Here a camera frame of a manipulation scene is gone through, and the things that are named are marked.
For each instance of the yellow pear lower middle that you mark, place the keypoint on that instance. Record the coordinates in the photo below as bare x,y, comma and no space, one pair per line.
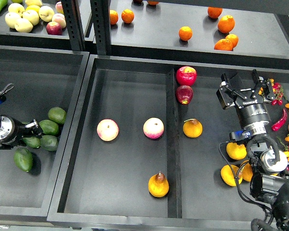
247,171

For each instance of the black tray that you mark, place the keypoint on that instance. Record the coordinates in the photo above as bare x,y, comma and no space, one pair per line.
104,184
42,79

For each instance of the black shelf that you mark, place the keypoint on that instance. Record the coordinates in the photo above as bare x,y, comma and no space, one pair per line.
154,34
39,38

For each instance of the black upper left shelf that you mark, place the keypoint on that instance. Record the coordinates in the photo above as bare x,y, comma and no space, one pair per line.
39,38

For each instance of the red chili pepper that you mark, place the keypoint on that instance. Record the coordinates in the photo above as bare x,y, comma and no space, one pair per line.
280,123

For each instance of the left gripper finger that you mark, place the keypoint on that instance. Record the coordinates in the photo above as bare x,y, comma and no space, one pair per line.
32,129

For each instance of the black left tray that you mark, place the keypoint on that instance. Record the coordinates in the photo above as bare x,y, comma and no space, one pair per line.
42,79

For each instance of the bright red apple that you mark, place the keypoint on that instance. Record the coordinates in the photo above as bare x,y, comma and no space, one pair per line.
186,75

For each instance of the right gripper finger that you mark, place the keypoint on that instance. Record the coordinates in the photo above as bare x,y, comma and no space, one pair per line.
255,91
226,88

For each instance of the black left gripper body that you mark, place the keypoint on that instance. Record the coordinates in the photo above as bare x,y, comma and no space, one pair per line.
11,133

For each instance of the yellow pear with brown top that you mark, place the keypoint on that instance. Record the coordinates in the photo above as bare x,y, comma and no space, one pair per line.
158,185

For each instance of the orange on shelf front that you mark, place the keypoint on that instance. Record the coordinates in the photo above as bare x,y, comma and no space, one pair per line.
223,45

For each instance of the orange on shelf centre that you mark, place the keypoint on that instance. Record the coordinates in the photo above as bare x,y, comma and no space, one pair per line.
185,33

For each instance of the pink yellow apple left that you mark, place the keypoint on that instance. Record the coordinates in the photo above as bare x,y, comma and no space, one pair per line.
107,129

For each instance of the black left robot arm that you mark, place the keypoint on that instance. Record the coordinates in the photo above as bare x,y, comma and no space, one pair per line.
6,89

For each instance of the pale yellow apple centre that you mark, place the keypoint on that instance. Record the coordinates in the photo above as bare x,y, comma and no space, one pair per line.
32,16

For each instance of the black upper right shelf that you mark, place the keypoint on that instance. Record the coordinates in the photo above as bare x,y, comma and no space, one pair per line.
154,34

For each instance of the yellow pear near divider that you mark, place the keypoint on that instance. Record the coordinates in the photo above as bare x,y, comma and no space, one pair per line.
192,128

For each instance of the pink yellow apple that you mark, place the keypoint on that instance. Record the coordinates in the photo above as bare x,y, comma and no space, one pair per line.
107,129
153,128

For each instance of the black shelf post left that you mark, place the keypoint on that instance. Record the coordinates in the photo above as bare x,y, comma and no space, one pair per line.
74,24

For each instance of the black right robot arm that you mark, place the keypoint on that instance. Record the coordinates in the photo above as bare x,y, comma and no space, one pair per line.
269,186

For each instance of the orange on shelf top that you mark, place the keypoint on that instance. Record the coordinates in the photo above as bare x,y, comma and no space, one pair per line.
214,12

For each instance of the yellow pear upper right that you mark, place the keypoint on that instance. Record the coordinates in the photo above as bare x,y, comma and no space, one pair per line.
236,151

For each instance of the pale yellow apple left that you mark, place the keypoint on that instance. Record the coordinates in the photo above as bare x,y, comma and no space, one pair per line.
11,18

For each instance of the green avocado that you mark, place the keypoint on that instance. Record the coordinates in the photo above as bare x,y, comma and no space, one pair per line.
32,142
49,127
57,114
23,159
49,142

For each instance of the pink peach on shelf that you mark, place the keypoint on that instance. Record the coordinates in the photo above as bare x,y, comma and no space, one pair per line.
60,19

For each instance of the red cherry tomato bunch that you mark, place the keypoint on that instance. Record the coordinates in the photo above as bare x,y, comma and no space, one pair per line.
278,91

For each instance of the orange on shelf large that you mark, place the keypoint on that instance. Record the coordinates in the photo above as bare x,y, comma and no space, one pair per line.
226,24

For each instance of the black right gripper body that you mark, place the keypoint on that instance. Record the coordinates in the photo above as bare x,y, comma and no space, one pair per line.
250,108

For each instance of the pink yellow apple middle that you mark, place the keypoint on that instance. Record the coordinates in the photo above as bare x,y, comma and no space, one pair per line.
153,128

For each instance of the black centre tray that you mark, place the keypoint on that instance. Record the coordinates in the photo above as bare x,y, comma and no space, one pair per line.
104,184

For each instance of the red apple on shelf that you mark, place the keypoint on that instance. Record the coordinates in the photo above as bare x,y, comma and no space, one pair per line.
54,28

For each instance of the yellow pear lower left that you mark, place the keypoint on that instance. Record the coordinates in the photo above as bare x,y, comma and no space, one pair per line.
228,174

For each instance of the dark red apple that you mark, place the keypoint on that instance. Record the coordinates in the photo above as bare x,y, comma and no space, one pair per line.
184,94

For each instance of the orange on shelf right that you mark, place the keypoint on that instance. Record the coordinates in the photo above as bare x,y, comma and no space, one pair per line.
233,38

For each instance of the pale yellow apple front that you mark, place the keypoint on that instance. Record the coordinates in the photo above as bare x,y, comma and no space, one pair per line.
23,25

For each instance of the green avocado top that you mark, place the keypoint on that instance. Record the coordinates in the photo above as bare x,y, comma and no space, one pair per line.
57,114

